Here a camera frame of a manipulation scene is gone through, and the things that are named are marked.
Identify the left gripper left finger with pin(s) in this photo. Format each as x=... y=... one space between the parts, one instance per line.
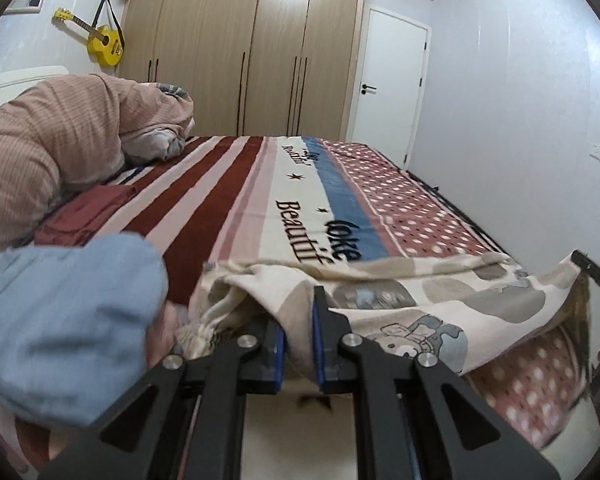
x=184 y=419

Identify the dark red folded garment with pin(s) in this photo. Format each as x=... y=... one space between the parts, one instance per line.
x=77 y=222

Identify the cream patterned pajama pants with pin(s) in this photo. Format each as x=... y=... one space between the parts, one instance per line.
x=467 y=310

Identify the striped polka dot bed blanket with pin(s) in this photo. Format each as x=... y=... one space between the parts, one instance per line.
x=317 y=201

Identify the black door handle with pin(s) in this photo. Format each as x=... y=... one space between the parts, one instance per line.
x=365 y=88

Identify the wooden wardrobe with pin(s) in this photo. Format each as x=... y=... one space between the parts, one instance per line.
x=252 y=67

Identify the white door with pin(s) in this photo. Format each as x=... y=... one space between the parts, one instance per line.
x=394 y=54

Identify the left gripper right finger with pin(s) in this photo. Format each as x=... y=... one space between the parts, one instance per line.
x=413 y=417

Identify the light blue folded garment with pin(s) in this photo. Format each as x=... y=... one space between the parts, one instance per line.
x=73 y=324

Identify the white headboard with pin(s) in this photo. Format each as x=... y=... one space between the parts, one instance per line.
x=14 y=82

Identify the pink checked garment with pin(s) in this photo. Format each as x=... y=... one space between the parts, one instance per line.
x=161 y=333

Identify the yellow ukulele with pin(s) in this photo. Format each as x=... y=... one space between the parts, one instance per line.
x=105 y=43

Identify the pink striped duvet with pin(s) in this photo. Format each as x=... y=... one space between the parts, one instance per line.
x=70 y=132

